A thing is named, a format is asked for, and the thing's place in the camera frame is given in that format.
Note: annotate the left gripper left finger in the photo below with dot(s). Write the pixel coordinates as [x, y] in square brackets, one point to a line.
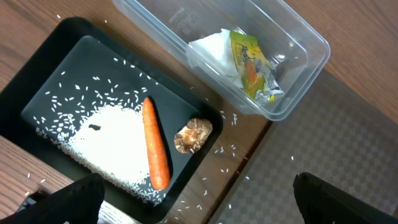
[78, 202]

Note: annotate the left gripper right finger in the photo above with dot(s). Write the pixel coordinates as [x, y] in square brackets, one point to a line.
[320, 202]

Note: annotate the orange carrot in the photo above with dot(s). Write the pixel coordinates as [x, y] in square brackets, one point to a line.
[157, 157]

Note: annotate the pile of white rice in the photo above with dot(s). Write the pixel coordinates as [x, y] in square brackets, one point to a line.
[109, 146]

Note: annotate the brown food scrap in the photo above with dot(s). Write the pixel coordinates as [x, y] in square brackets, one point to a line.
[192, 136]

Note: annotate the yellow green wrapper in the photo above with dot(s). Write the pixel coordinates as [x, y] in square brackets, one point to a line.
[249, 60]

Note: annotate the white napkin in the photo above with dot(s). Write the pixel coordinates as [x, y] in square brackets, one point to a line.
[216, 48]

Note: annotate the brown serving tray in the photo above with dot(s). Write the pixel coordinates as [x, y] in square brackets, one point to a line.
[333, 134]

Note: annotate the black tray bin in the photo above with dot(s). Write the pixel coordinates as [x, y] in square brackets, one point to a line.
[77, 38]

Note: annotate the clear plastic bin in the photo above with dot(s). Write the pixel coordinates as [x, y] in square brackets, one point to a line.
[296, 50]

